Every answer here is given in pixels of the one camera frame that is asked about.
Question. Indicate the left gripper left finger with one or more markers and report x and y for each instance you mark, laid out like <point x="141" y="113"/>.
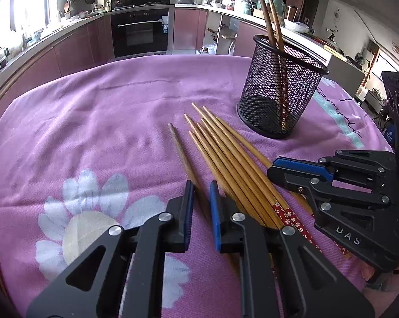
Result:
<point x="121" y="273"/>

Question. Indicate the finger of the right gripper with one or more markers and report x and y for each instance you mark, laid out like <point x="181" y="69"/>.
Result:
<point x="372" y="170"/>
<point x="351" y="219"/>

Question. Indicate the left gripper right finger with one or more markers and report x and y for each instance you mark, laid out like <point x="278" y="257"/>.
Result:
<point x="282" y="274"/>

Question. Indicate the dark brown wooden chopstick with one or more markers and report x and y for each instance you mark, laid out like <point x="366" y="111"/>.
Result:
<point x="191" y="173"/>

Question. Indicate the pink lower kitchen cabinets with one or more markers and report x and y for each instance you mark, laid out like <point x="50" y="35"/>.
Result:
<point x="88" y="43"/>

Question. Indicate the bamboo chopstick on cloth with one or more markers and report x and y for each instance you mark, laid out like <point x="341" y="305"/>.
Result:
<point x="232" y="185"/>
<point x="226" y="175"/>
<point x="216" y="175"/>
<point x="244" y="178"/>

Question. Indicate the bamboo chopstick floral end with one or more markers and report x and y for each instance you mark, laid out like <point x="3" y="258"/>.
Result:
<point x="264" y="197"/>

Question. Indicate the black mesh utensil cup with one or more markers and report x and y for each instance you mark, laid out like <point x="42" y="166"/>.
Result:
<point x="259" y="104"/>

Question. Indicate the pink floral tablecloth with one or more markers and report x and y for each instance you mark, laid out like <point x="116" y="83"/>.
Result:
<point x="89" y="150"/>

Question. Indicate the bamboo chopstick in cup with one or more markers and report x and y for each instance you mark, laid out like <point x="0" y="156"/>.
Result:
<point x="277" y="26"/>
<point x="269" y="16"/>

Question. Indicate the black built-in oven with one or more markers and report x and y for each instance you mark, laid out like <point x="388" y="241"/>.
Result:
<point x="139" y="32"/>

